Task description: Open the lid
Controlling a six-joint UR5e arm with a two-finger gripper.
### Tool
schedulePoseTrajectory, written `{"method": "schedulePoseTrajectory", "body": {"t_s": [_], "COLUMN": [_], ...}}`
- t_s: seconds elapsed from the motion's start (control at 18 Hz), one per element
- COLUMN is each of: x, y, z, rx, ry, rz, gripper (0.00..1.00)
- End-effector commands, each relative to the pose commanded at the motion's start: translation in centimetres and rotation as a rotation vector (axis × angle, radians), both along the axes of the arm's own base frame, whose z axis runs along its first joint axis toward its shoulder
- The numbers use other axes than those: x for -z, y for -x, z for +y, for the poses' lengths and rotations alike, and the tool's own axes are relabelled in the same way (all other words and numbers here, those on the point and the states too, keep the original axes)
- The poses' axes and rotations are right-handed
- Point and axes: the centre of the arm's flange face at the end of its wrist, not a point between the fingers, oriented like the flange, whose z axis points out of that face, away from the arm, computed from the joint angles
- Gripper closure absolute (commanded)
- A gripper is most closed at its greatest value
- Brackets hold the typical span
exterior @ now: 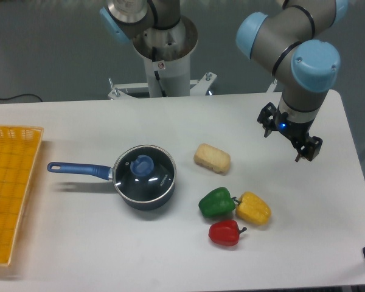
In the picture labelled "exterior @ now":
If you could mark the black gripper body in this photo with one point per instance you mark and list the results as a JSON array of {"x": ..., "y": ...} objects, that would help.
[{"x": 295, "y": 126}]

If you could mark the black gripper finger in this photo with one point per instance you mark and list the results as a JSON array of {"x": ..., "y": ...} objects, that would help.
[
  {"x": 267, "y": 118},
  {"x": 308, "y": 148}
]

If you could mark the glass lid blue knob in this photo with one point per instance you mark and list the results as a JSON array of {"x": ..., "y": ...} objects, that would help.
[{"x": 143, "y": 173}]

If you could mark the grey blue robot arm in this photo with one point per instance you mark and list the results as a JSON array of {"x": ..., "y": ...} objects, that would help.
[{"x": 285, "y": 45}]

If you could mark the beige bread loaf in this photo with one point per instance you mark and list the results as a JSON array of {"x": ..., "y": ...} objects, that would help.
[{"x": 212, "y": 158}]

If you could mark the yellow bell pepper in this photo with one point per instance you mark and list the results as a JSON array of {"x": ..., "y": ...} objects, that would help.
[{"x": 251, "y": 208}]

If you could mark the green bell pepper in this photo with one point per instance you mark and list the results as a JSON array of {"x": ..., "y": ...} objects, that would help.
[{"x": 216, "y": 203}]

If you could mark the red bell pepper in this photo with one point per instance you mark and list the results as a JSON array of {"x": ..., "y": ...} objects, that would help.
[{"x": 225, "y": 233}]

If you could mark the yellow woven basket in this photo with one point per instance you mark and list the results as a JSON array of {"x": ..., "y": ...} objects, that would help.
[{"x": 19, "y": 147}]

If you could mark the white bracket right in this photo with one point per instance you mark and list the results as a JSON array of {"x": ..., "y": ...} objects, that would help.
[{"x": 272, "y": 87}]

